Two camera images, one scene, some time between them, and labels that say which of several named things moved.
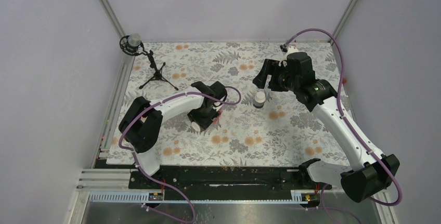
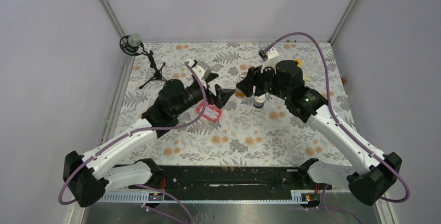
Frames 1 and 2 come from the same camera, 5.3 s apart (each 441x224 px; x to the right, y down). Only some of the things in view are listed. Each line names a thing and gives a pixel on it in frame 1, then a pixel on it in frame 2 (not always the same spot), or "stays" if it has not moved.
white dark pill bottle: x=259 y=99 stays
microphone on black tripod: x=132 y=44 stays
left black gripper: x=203 y=122 -> x=221 y=96
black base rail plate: x=227 y=179 stays
